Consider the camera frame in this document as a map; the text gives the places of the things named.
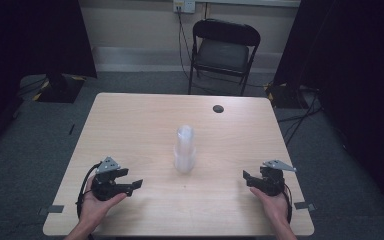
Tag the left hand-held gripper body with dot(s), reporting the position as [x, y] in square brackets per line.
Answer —
[105, 186]

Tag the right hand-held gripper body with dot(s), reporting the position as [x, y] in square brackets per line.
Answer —
[272, 181]

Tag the stack of clear plastic cups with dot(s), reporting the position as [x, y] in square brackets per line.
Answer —
[184, 150]

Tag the person's left hand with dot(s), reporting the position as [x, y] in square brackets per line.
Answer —
[93, 210]

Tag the person's right hand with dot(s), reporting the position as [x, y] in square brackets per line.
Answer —
[276, 208]

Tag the grey tape strip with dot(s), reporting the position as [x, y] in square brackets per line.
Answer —
[55, 209]
[303, 206]

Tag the black round table grommet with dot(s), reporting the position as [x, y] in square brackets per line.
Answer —
[218, 108]

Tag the black stand base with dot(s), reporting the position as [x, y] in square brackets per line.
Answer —
[61, 89]
[285, 96]

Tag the black folding chair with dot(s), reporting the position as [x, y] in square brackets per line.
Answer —
[222, 55]

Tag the black curtain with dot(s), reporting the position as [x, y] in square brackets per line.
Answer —
[30, 40]
[356, 66]

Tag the white wall socket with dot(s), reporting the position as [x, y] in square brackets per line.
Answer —
[184, 5]

